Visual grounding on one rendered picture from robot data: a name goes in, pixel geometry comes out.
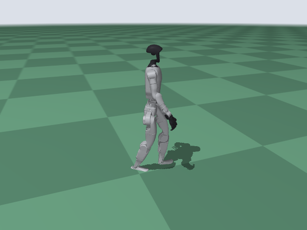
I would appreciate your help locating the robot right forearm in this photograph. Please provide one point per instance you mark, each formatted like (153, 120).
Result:
(161, 105)

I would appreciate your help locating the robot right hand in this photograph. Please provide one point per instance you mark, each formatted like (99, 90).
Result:
(172, 121)

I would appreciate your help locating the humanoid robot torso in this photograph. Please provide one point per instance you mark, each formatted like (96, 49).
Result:
(151, 104)

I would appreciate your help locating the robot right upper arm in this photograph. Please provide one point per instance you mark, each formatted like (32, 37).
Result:
(152, 78)

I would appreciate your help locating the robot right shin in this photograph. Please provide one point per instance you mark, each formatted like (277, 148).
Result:
(141, 155)

